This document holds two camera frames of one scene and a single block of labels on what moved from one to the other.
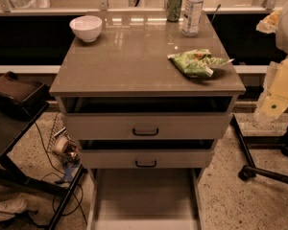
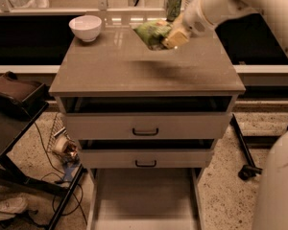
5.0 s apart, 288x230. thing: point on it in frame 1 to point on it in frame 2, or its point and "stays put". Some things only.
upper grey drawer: (145, 118) stays put
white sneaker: (7, 208) stays put
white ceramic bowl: (86, 28) stays put
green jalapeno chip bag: (198, 62) to (153, 33)
